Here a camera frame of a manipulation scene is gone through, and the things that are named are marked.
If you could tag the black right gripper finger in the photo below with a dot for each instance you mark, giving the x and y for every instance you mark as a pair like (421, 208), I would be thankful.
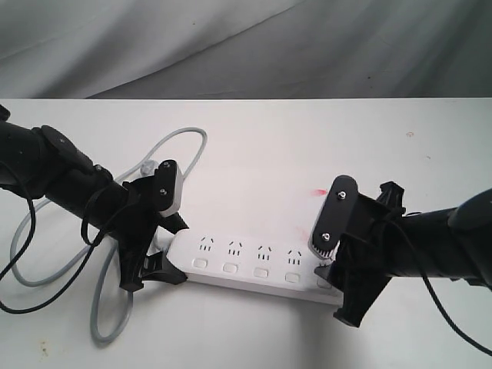
(330, 274)
(360, 292)

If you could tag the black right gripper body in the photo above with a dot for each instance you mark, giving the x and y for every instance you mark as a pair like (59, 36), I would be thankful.
(359, 265)

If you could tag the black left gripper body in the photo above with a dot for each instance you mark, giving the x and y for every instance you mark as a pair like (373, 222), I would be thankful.
(133, 225)

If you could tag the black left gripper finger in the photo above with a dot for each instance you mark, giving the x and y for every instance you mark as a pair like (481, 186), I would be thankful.
(172, 223)
(157, 267)

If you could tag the white five-outlet power strip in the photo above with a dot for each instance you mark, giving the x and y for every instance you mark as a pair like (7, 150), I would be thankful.
(249, 264)

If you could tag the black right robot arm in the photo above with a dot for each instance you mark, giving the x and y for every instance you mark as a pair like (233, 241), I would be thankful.
(452, 243)

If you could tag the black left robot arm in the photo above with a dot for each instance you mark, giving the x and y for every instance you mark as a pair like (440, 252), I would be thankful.
(42, 162)

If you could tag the grey backdrop cloth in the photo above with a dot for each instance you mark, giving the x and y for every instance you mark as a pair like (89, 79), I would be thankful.
(245, 49)

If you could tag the grey wall plug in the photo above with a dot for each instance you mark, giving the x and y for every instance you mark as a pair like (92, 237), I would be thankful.
(147, 168)

